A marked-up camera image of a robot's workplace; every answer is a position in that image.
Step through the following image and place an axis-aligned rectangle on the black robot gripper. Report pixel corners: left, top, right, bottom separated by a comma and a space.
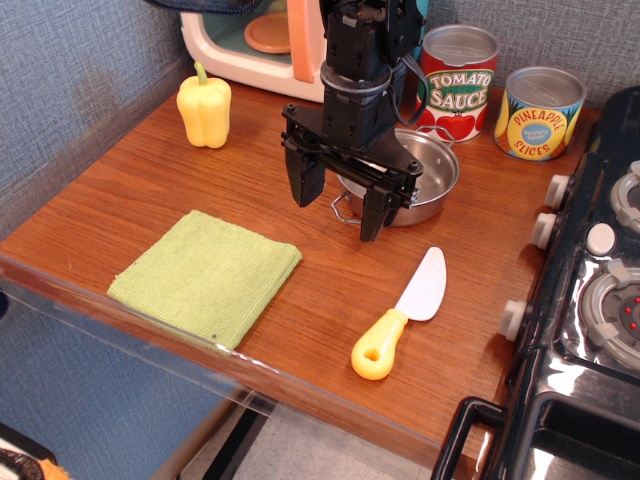
282, 63, 423, 242

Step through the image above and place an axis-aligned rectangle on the yellow-green cloth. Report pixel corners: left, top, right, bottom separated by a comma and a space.
107, 210, 302, 350

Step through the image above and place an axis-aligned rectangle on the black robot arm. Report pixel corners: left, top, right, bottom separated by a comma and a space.
282, 1, 426, 242

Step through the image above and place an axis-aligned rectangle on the small steel pot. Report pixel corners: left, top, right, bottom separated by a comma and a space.
331, 126, 460, 227

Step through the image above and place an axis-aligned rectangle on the yellow toy bell pepper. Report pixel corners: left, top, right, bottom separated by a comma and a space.
177, 61, 232, 149

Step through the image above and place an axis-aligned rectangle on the tomato sauce can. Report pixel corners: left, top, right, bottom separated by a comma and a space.
416, 24, 500, 142

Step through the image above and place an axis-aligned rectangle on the orange toy plate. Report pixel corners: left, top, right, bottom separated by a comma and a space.
244, 12, 290, 54

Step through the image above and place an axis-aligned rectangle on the white toy microwave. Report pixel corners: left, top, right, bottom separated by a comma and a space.
180, 1, 326, 103

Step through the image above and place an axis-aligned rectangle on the pineapple slices can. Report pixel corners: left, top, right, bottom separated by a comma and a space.
494, 66, 587, 161

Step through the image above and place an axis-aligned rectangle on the black toy stove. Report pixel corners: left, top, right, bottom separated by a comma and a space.
432, 87, 639, 479

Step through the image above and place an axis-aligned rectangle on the clear acrylic table guard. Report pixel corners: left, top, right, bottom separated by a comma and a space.
0, 253, 489, 480

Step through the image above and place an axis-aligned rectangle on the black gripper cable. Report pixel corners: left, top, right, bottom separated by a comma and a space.
388, 53, 430, 128

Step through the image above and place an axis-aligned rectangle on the yellow-handled toy knife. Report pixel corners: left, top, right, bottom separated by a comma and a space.
351, 247, 447, 380

